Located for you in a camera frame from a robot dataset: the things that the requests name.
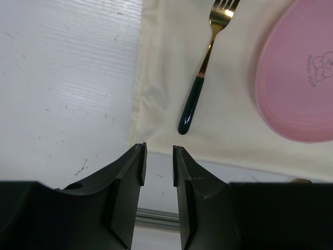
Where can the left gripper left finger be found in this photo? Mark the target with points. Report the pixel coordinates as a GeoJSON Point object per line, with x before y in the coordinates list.
{"type": "Point", "coordinates": [97, 212]}

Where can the front aluminium rail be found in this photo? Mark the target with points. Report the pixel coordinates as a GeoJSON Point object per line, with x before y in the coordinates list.
{"type": "Point", "coordinates": [157, 219]}

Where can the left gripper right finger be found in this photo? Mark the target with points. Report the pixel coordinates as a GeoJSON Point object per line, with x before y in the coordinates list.
{"type": "Point", "coordinates": [218, 215]}

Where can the pink plate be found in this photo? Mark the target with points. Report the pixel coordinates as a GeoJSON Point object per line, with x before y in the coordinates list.
{"type": "Point", "coordinates": [293, 81]}

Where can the cream cloth placemat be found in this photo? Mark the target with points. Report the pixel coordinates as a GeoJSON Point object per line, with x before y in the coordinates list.
{"type": "Point", "coordinates": [227, 127]}

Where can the gold spoon green handle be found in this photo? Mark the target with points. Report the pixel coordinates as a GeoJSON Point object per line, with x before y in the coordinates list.
{"type": "Point", "coordinates": [299, 180]}

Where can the gold fork green handle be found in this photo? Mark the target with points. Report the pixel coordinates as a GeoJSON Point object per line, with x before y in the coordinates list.
{"type": "Point", "coordinates": [220, 16]}

